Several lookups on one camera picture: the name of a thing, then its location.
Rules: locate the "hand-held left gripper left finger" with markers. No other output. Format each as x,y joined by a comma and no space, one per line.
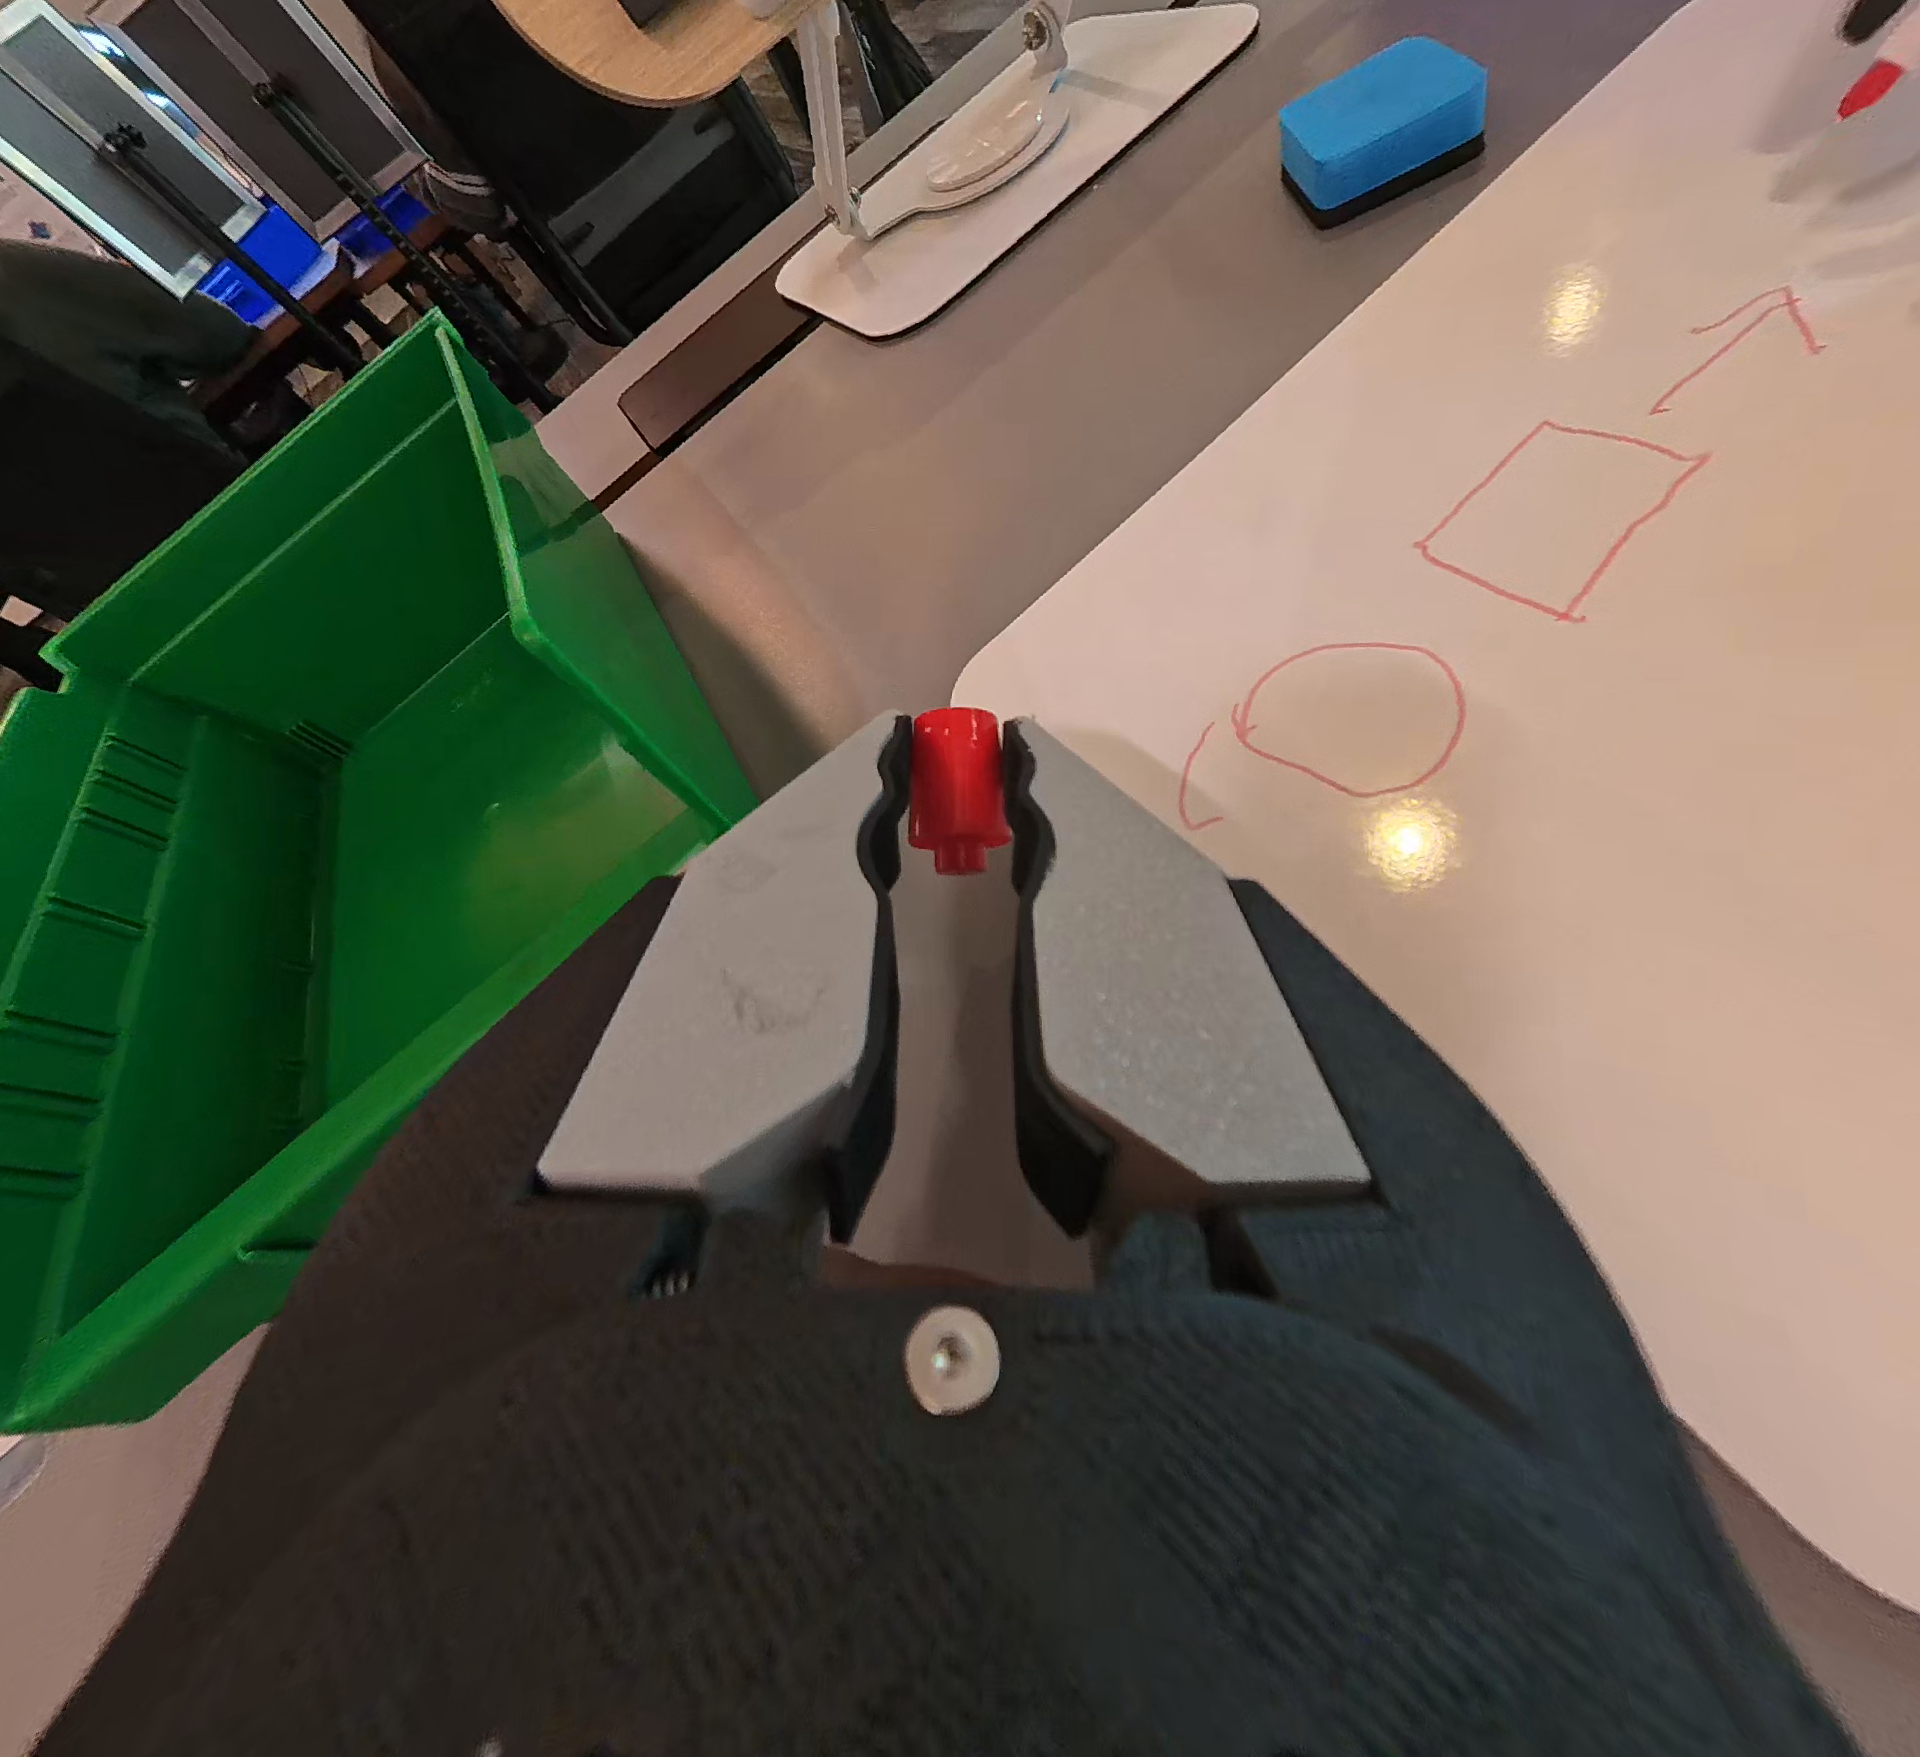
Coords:
721,1022

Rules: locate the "red marker cap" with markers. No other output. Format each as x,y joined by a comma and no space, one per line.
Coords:
960,776

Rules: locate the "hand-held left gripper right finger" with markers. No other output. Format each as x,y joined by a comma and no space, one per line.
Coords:
1201,1022

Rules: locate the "red dry erase marker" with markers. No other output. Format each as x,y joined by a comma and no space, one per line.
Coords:
1869,91

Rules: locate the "blue whiteboard eraser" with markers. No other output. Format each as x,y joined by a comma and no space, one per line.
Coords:
1371,121

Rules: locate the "small blue storage bin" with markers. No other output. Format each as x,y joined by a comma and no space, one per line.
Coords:
393,230
271,273

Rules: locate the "white whiteboard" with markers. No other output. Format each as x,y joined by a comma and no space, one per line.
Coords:
1501,963

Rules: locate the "silver framed panel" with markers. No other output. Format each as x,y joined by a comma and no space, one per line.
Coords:
255,46
105,138

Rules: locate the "green plastic bin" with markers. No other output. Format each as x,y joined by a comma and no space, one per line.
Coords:
225,663

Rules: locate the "beige board on white stand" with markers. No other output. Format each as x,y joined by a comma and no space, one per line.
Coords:
1140,55

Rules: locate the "black office chair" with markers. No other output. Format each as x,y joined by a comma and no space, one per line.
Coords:
630,181

